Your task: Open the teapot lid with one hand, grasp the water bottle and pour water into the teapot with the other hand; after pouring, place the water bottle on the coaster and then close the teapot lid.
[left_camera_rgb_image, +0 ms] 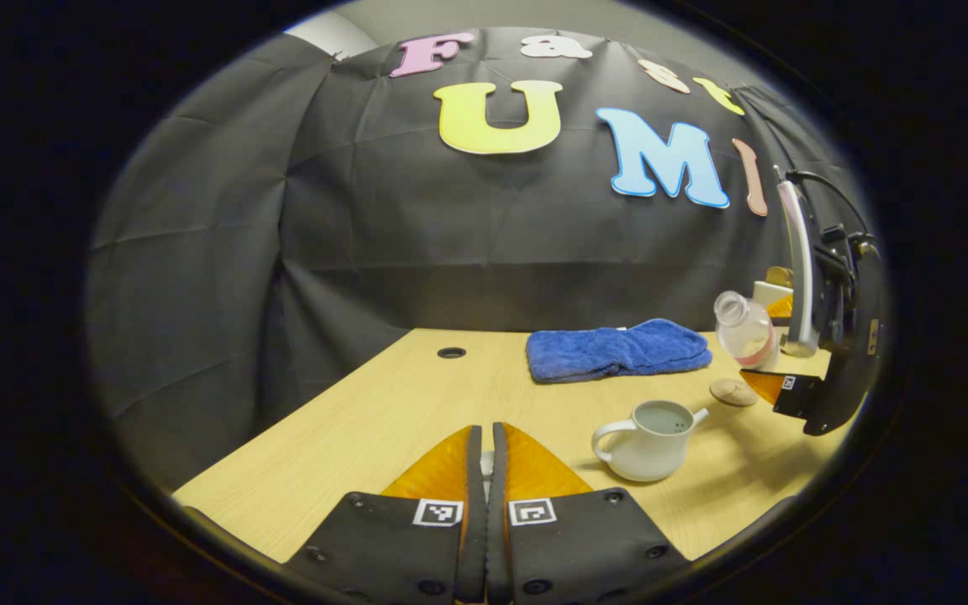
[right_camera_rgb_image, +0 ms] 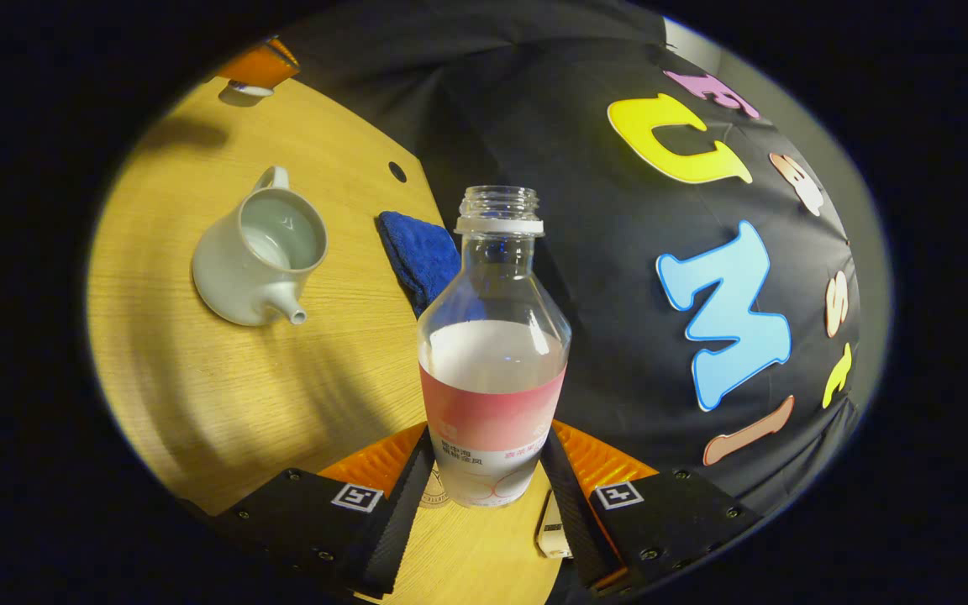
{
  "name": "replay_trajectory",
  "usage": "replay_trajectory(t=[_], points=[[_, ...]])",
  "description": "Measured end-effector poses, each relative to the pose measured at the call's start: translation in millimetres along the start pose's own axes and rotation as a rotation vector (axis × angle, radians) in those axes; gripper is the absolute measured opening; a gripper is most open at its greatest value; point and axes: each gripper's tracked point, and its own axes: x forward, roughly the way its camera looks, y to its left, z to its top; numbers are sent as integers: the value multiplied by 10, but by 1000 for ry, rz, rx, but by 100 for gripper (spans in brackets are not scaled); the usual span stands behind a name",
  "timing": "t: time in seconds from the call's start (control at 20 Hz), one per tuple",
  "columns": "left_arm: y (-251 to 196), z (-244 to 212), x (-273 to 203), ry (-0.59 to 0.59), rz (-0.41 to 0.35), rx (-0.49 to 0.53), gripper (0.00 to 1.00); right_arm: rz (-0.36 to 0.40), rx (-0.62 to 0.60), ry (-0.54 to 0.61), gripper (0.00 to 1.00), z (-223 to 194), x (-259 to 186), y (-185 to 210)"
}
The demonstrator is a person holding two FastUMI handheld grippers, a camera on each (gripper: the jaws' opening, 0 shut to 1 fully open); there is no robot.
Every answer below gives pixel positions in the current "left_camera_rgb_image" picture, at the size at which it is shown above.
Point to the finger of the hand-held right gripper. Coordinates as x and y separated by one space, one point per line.
786 393
782 308

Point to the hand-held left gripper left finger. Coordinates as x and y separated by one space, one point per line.
474 521

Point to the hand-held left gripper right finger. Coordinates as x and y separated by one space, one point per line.
497 521

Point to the clear plastic water bottle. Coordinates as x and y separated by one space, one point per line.
749 332

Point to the round wooden coaster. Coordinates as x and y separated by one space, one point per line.
733 392

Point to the white teacup lid blue pattern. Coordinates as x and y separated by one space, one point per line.
487 464

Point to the white ceramic teacup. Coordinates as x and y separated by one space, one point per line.
644 454

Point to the white toaster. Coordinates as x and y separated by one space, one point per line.
770 294

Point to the brown bread slice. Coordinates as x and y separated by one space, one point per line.
781 276

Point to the blue folded towel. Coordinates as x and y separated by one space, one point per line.
618 351

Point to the black backdrop cloth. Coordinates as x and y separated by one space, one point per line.
417 227

